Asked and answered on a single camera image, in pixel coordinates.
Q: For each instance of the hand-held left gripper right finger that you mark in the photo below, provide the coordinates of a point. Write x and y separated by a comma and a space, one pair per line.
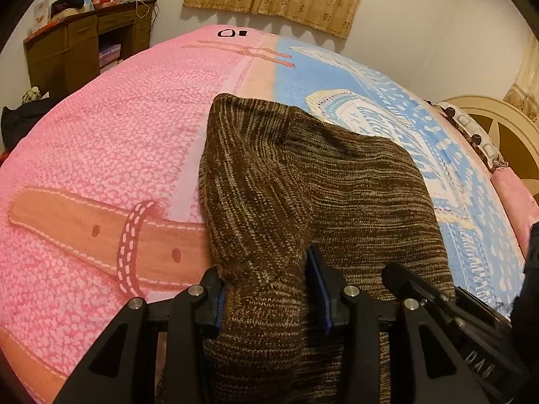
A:
322, 298

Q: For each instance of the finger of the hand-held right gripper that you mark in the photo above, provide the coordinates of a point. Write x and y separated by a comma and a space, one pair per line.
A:
406, 280

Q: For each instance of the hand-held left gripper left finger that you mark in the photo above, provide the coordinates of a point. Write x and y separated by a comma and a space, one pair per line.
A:
198, 303

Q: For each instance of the brown knitted sweater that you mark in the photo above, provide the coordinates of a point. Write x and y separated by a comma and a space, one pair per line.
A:
294, 202

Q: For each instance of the pink pillow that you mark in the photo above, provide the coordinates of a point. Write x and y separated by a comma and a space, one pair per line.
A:
516, 202

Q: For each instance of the patterned pillow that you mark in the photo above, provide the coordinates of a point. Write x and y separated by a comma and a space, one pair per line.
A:
471, 134

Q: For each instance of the pink and blue printed blanket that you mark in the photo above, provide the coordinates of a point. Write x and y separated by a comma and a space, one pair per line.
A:
126, 134

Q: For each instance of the cream wooden headboard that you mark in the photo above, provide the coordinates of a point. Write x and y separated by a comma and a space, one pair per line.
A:
497, 113

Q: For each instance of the black bag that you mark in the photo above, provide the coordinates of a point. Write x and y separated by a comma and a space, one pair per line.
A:
23, 120

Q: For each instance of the stack of books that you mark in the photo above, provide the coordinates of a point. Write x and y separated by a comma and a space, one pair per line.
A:
109, 52

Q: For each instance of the checked cloth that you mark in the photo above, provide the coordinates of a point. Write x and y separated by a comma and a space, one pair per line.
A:
31, 94

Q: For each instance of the wooden desk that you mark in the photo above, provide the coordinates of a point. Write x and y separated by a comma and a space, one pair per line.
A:
63, 50

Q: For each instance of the dark bundle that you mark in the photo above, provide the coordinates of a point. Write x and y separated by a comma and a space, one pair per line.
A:
67, 5

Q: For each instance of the white card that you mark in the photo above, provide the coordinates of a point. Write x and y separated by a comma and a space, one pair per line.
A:
41, 11

